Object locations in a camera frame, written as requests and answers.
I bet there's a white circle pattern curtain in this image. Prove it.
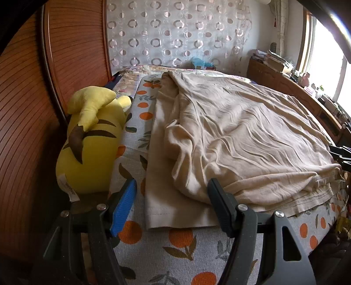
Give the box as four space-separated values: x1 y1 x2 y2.
106 0 254 72

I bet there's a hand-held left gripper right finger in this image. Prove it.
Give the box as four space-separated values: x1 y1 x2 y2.
207 178 317 285

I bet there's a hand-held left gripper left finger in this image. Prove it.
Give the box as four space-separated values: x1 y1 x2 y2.
31 178 138 285

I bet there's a floral drape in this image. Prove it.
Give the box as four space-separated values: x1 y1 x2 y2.
270 0 289 55

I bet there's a blue plastic bag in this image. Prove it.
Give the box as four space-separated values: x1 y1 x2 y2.
190 57 216 69

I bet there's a stack of books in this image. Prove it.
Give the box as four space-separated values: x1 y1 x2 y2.
251 49 295 73

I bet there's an orange fruit print blanket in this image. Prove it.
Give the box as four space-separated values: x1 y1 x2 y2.
108 77 349 285

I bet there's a dark blue cloth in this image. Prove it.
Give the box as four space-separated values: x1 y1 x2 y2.
106 71 121 89

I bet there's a bright window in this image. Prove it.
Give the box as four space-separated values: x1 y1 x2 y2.
303 14 351 110

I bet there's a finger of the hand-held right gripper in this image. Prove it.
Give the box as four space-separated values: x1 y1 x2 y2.
329 145 351 168

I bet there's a brown wooden cabinet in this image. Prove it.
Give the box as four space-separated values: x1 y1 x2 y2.
247 59 346 143

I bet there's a beige t-shirt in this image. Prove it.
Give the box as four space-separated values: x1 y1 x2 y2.
145 71 346 230

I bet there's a yellow plush toy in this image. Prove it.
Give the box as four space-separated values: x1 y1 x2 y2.
56 86 133 202

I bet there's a floral quilt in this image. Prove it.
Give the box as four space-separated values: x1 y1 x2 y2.
111 65 253 95

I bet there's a wooden headboard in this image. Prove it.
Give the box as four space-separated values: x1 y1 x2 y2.
0 0 113 285

